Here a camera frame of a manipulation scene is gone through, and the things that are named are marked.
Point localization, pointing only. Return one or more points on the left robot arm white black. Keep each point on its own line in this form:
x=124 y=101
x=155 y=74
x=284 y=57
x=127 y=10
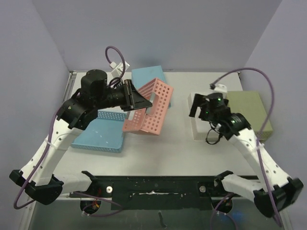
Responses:
x=37 y=178

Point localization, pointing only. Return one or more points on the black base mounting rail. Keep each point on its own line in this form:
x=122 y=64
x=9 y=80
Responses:
x=157 y=192

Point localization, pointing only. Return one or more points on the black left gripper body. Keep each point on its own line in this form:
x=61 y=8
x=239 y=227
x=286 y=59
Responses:
x=112 y=98

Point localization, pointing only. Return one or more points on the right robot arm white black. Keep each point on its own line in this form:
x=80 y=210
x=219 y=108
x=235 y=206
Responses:
x=276 y=190

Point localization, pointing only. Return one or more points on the blue bottom plastic basket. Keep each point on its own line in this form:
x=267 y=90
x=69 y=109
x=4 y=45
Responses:
x=103 y=134

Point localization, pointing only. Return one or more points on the blue plastic basket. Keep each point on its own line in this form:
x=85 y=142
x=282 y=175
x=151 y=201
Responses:
x=142 y=76
x=103 y=134

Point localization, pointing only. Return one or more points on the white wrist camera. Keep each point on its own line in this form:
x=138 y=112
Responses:
x=218 y=88
x=117 y=69

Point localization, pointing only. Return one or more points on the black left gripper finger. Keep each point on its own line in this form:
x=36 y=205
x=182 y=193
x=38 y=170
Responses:
x=136 y=105
x=132 y=93

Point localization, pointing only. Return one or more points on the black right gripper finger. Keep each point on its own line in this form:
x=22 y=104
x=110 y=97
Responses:
x=199 y=100
x=193 y=111

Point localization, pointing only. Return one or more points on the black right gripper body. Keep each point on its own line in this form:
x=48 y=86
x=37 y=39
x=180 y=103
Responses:
x=197 y=105

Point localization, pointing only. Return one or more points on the white perforated plastic basket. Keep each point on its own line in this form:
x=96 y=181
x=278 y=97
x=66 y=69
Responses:
x=199 y=128

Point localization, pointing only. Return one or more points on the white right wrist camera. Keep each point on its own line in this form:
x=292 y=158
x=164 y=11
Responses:
x=218 y=88

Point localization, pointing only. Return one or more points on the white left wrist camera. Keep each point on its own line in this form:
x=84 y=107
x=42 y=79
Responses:
x=117 y=69

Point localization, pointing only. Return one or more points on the pink plastic basket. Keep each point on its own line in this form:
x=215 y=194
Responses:
x=149 y=121

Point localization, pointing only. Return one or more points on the green perforated plastic basket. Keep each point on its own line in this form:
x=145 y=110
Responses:
x=249 y=104

